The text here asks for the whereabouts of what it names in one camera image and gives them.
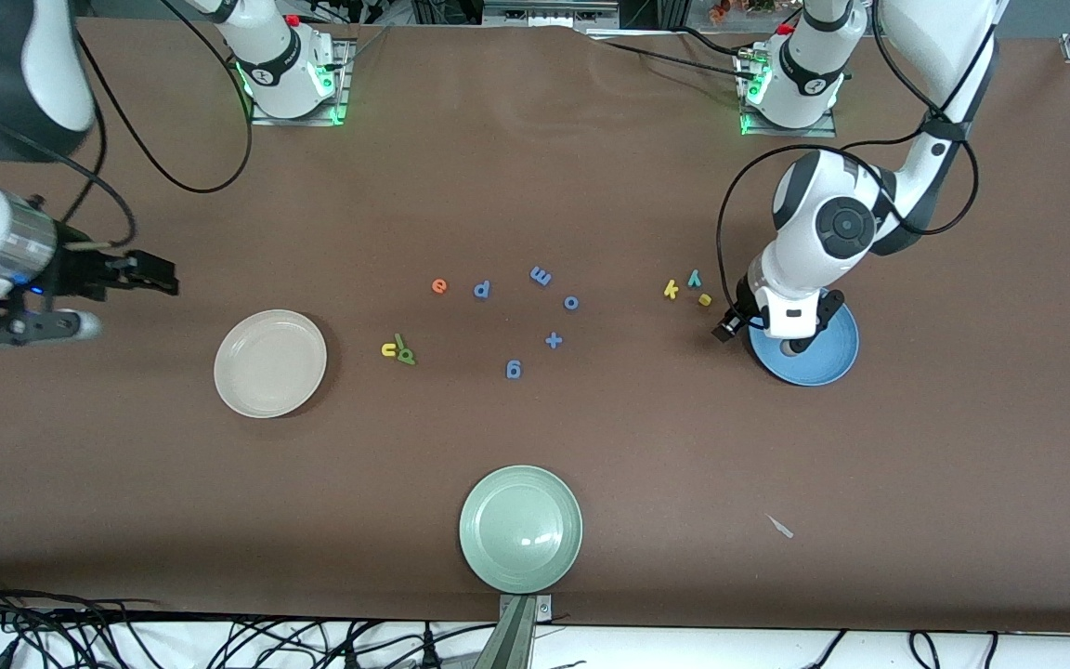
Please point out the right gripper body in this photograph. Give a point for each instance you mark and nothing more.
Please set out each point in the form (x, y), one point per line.
(80, 272)

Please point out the yellow foam letter k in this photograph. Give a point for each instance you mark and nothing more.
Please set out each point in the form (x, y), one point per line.
(671, 290)

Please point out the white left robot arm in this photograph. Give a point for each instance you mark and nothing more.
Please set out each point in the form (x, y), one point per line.
(804, 251)

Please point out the blue round plate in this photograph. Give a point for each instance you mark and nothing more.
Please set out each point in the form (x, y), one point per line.
(814, 369)

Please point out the beige round plate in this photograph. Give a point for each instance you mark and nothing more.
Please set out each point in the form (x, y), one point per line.
(270, 364)

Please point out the small white paper scrap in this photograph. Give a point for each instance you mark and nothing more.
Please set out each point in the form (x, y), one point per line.
(780, 527)

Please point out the blue foam letter m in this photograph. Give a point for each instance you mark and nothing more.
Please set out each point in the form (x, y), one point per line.
(541, 276)

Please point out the brown table mat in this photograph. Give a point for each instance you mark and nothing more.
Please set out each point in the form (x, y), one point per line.
(535, 186)

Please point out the orange plastic objects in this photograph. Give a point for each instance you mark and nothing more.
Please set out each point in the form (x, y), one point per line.
(739, 7)

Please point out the blue foam letter p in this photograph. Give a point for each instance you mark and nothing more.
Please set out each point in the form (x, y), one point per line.
(481, 289)

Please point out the pale green round plate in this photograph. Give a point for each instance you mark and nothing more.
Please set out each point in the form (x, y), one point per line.
(521, 530)

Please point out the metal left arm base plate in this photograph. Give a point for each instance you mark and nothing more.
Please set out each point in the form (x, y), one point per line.
(790, 133)

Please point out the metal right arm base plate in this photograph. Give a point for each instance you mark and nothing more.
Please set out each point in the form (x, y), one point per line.
(298, 122)

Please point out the silver metal frame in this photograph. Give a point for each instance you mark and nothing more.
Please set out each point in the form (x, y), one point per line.
(554, 14)

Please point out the grey metal camera bracket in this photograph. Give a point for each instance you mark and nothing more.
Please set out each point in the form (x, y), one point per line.
(516, 641)

